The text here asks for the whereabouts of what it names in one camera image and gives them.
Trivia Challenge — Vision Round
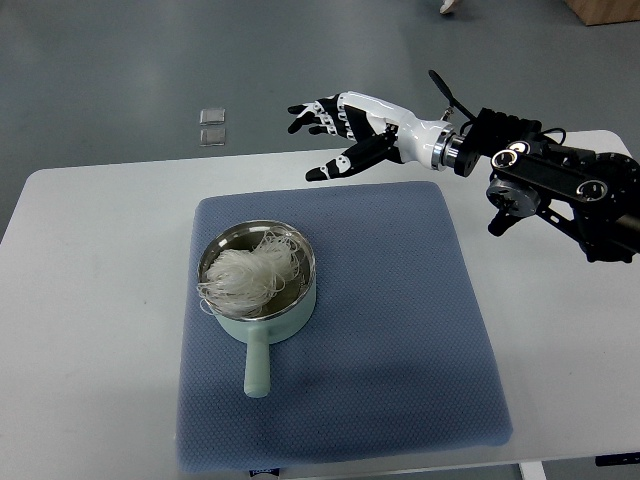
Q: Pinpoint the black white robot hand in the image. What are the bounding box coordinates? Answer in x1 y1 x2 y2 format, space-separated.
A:
288 91 455 182

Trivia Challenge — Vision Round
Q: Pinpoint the white vermicelli bundle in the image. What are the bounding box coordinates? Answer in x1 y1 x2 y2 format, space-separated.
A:
197 228 302 319

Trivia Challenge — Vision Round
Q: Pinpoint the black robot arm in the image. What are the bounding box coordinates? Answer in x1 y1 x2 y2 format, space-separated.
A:
429 71 639 263

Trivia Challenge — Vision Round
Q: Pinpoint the mint green steel pot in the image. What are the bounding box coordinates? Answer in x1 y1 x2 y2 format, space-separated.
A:
196 220 316 398

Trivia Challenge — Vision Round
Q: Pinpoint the white shoe tip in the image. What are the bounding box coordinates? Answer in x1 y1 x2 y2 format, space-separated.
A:
439 0 460 15

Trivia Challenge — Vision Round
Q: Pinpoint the upper metal floor plate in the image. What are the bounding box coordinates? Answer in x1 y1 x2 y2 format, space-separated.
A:
199 107 226 125

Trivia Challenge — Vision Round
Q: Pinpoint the blue textured mat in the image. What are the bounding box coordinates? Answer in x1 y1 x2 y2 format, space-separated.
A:
176 181 512 473

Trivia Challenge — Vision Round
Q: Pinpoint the white table leg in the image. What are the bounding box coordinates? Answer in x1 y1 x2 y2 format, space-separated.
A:
519 461 547 480

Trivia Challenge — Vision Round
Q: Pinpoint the black table control panel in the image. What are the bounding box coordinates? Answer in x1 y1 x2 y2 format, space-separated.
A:
595 452 640 467

